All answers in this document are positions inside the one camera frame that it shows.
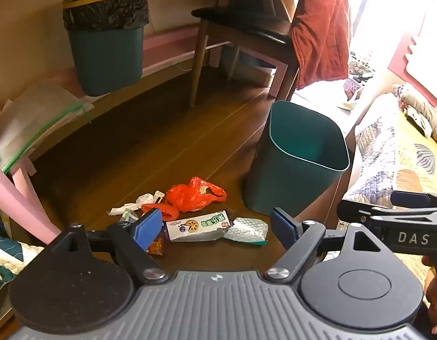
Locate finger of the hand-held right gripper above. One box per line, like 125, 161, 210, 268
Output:
337, 200, 437, 224
390, 190, 437, 209

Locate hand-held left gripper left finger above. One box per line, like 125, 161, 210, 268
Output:
45, 208, 168, 284

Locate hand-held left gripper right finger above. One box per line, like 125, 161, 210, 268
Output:
264, 207, 393, 286

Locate orange patterned snack wrapper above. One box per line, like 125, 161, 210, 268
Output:
147, 226, 166, 256

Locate white green snack packet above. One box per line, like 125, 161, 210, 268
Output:
165, 211, 235, 243

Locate orange plastic bag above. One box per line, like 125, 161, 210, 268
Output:
141, 177, 228, 221

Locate teal trash bin yellow rim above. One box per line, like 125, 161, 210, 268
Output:
63, 0, 149, 97

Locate black trash bag liner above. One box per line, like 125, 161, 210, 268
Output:
63, 0, 149, 33

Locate white torn wrapper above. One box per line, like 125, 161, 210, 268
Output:
106, 203, 143, 217

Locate patterned bed quilt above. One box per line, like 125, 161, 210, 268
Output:
342, 92, 437, 227

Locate floral cloth pile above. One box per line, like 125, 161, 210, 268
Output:
394, 83, 437, 146

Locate purple printed box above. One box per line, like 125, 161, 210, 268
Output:
342, 79, 364, 101

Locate teal patterned cloth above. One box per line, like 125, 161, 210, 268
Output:
0, 234, 38, 301

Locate clear zip plastic bag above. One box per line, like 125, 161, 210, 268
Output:
0, 83, 95, 174

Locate rust red knit sweater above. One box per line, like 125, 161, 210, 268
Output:
291, 0, 354, 90

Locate dark wooden chair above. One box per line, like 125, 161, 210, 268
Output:
189, 0, 313, 107

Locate pink table frame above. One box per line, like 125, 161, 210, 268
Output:
0, 25, 237, 246

